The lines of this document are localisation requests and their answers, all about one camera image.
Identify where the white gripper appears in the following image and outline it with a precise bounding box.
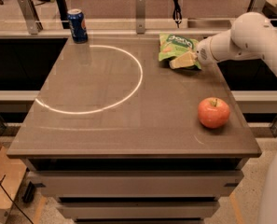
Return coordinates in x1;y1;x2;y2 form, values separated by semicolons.
169;36;218;69

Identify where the black floor cable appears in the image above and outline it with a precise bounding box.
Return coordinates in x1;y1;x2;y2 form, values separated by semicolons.
0;165;35;224

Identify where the wooden box on floor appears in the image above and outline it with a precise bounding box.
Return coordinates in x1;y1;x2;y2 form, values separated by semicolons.
0;143;26;224

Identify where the blue pepsi can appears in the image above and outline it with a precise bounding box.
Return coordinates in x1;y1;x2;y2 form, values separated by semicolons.
67;8;88;43

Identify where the red apple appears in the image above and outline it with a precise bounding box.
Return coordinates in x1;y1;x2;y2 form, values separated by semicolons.
198;97;230;129

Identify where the grey drawer cabinet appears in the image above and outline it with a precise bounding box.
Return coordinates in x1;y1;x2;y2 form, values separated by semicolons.
29;170;243;224

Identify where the green rice chip bag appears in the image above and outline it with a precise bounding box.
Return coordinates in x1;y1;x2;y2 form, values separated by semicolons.
159;34;201;70

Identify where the right metal rail bracket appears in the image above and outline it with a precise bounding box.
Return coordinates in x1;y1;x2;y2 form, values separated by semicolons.
249;0;266;13

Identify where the metal rail bracket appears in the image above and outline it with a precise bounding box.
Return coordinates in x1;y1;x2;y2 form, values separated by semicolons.
249;0;266;13
17;0;40;35
135;0;145;34

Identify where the middle metal rail bracket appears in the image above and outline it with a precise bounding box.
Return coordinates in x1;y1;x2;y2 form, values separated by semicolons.
135;0;145;34

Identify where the left metal rail bracket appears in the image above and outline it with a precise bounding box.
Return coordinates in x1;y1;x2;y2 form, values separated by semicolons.
17;0;40;35

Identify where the black hanging cable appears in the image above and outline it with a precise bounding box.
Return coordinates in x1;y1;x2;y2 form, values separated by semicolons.
172;0;183;29

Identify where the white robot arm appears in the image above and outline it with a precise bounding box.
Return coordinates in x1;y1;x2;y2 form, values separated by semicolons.
170;12;277;90

